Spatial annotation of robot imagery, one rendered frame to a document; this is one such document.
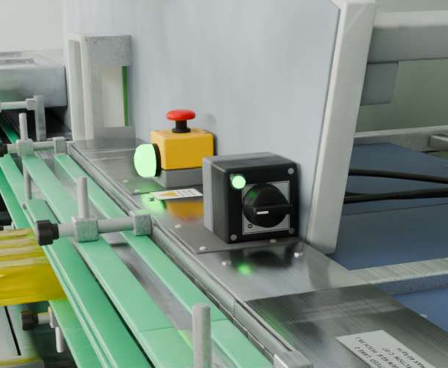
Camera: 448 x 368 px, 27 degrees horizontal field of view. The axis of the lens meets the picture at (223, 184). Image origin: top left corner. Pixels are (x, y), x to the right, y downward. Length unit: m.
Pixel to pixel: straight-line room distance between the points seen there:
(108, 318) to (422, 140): 0.85
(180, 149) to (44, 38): 4.07
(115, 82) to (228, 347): 1.01
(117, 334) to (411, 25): 0.44
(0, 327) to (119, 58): 0.52
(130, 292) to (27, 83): 1.65
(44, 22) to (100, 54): 3.58
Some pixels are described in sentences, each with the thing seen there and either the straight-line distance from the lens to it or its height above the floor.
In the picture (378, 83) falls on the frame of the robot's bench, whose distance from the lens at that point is 0.95.
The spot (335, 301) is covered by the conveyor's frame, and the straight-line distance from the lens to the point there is 0.78.
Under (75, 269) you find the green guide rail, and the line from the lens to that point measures 1.21.
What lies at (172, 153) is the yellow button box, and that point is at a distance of 1.20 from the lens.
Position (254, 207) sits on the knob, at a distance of 0.91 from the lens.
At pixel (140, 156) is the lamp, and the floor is 0.85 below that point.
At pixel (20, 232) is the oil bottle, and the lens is 1.54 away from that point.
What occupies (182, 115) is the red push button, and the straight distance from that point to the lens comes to 1.22.
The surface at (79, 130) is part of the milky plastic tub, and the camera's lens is 1.84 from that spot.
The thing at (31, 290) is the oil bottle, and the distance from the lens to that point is 1.37.
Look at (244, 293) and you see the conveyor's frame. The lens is 0.80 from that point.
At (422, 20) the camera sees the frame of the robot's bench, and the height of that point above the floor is 0.63.
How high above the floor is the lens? 1.12
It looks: 18 degrees down
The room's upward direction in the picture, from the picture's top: 95 degrees counter-clockwise
